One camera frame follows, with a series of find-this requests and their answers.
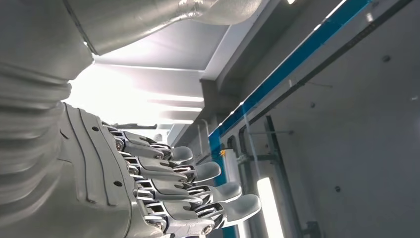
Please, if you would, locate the ceiling strip light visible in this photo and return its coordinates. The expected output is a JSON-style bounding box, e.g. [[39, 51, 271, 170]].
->
[[257, 177, 285, 238]]

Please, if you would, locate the blue ceiling beam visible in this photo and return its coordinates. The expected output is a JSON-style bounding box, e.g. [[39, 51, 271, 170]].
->
[[208, 0, 373, 238]]

